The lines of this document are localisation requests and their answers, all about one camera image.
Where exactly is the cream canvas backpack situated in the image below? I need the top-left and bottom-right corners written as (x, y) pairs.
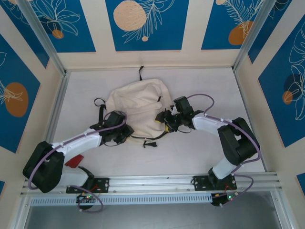
top-left (94, 66), bottom-right (178, 148)

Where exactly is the red wallet case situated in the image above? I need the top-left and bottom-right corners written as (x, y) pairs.
top-left (65, 154), bottom-right (84, 168)

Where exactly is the grey metal panel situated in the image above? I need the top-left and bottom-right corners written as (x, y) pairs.
top-left (23, 204), bottom-right (286, 229)

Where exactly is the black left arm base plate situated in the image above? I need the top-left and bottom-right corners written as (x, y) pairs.
top-left (66, 177), bottom-right (110, 194)

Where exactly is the aluminium front rail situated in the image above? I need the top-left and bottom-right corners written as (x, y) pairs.
top-left (20, 173), bottom-right (283, 196)

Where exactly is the aluminium rail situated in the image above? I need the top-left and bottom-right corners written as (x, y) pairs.
top-left (20, 173), bottom-right (283, 196)
top-left (35, 71), bottom-right (71, 177)
top-left (232, 68), bottom-right (269, 172)

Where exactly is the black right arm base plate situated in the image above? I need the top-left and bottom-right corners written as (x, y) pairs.
top-left (193, 175), bottom-right (238, 191)

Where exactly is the aluminium right side rail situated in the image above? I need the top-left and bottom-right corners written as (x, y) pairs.
top-left (232, 68), bottom-right (269, 172)

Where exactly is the aluminium left side rail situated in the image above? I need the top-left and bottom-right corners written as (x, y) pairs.
top-left (35, 71), bottom-right (71, 177)

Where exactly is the white slotted cable duct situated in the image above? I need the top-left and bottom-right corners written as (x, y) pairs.
top-left (30, 193), bottom-right (214, 206)

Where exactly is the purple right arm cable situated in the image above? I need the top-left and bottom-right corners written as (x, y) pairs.
top-left (187, 94), bottom-right (261, 208)

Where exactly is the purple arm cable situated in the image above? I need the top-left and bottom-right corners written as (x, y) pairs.
top-left (187, 94), bottom-right (261, 208)
top-left (28, 111), bottom-right (129, 213)

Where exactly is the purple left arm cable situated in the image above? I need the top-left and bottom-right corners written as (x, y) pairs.
top-left (28, 111), bottom-right (129, 213)

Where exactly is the aluminium right corner post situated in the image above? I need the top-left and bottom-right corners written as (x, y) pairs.
top-left (233, 0), bottom-right (274, 72)

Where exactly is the aluminium corner post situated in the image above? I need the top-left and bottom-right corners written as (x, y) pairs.
top-left (18, 0), bottom-right (66, 74)
top-left (233, 0), bottom-right (274, 72)

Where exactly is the aluminium left corner post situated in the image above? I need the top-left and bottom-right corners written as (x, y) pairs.
top-left (18, 0), bottom-right (66, 74)

